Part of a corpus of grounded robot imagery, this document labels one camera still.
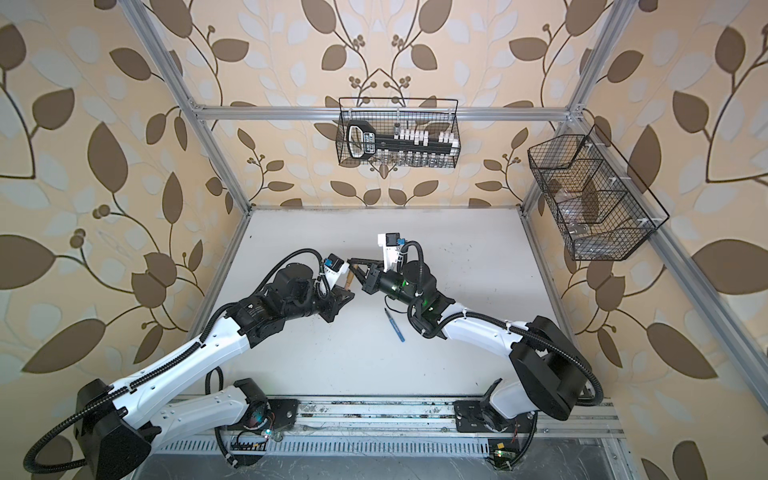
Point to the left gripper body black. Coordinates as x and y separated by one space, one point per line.
329 310

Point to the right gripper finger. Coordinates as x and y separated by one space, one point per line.
360 275
363 262

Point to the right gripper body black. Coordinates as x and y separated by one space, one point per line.
374 283

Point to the blue pen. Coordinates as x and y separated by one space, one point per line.
394 325

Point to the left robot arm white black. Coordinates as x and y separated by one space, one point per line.
116 427

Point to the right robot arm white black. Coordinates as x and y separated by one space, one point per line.
551 375

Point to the black tool with white bits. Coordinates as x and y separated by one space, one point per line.
364 142

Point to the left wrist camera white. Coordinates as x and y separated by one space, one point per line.
334 268

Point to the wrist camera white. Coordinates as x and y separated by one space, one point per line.
391 244
334 268

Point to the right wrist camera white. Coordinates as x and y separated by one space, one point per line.
391 244

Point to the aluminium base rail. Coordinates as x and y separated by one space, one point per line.
409 426

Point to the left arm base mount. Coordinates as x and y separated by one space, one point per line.
264 420

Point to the back wire basket black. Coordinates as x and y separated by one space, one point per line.
429 113

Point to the wire basket black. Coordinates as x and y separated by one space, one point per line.
602 207
429 113

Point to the aluminium frame left post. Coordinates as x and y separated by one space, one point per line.
136 14

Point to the aluminium frame post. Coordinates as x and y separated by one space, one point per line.
570 119
136 14

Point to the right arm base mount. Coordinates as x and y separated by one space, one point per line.
476 416

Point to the right wire basket black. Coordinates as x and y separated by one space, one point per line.
602 207

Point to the aluminium frame right post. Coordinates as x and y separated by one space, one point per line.
570 119

